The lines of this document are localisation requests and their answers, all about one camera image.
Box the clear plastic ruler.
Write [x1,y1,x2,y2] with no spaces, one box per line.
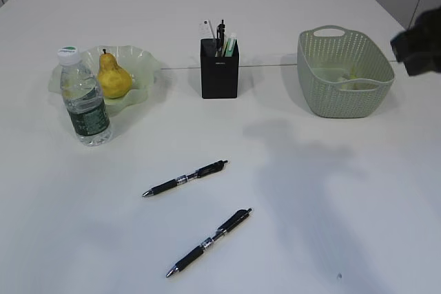
[199,19,217,40]

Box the black square pen holder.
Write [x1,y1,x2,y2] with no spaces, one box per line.
[200,39,240,99]

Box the yellow pear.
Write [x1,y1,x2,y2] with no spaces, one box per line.
[97,49,133,99]

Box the green wavy glass plate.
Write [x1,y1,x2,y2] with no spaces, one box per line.
[47,44,163,117]

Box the green woven plastic basket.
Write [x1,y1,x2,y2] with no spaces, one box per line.
[297,25,395,118]

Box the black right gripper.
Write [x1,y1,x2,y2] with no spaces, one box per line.
[390,7,440,76]

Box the black pen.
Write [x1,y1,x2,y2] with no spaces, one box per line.
[142,160,228,198]
[166,208,253,278]
[216,19,225,57]

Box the mint green pen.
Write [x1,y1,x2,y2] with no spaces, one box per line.
[223,32,237,57]

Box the clear plastic water bottle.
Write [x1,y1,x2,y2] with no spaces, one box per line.
[57,46,112,147]

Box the yellow white waste paper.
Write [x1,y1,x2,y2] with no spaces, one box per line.
[337,67,376,91]

